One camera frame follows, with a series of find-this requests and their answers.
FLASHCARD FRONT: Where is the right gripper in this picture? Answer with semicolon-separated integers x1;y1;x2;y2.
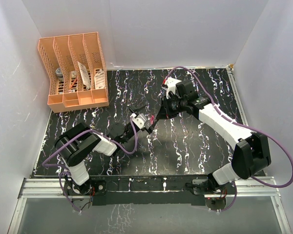
156;95;187;120

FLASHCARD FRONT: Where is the purple cable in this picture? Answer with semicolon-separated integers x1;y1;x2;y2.
42;116;138;168
164;66;293;188

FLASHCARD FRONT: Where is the round tin in organizer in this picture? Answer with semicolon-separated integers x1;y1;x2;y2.
55;67;63;78

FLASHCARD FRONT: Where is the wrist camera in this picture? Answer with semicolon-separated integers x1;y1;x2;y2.
161;77;181;94
130;114;148;130

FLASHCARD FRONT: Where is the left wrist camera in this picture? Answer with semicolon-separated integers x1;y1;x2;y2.
130;114;148;130

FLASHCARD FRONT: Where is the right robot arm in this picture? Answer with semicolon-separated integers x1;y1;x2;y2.
156;78;271;194

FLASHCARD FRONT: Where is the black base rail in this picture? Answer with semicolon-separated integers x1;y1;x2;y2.
64;175;236;209

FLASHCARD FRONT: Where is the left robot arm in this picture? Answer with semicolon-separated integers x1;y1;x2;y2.
54;107;158;195

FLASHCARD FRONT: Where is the orange file organizer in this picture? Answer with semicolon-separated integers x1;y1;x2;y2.
38;32;109;113

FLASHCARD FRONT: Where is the white labelled packet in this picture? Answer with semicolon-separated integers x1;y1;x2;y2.
94;69;105;89

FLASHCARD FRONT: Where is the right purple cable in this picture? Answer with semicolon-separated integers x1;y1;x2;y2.
164;66;293;188

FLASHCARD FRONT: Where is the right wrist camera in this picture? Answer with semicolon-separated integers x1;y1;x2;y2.
161;77;181;94

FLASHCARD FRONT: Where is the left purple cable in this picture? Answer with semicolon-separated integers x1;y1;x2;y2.
42;116;138;168

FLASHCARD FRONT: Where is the white paper packet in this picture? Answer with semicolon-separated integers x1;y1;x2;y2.
78;62;91;90

